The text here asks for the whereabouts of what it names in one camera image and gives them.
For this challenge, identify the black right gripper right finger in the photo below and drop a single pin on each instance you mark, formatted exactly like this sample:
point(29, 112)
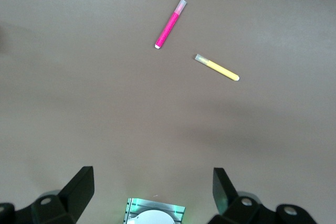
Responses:
point(236, 208)

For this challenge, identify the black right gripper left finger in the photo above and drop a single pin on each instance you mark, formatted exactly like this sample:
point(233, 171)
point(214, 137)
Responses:
point(65, 203)

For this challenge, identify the pink highlighter marker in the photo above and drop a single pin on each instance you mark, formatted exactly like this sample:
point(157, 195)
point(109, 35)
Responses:
point(169, 26)

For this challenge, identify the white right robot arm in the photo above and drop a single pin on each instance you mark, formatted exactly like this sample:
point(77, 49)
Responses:
point(152, 218)

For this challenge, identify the yellow highlighter marker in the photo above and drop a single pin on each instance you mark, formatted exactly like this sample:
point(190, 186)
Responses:
point(220, 69)

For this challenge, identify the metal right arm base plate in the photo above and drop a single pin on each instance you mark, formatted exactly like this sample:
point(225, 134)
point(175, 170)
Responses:
point(131, 205)

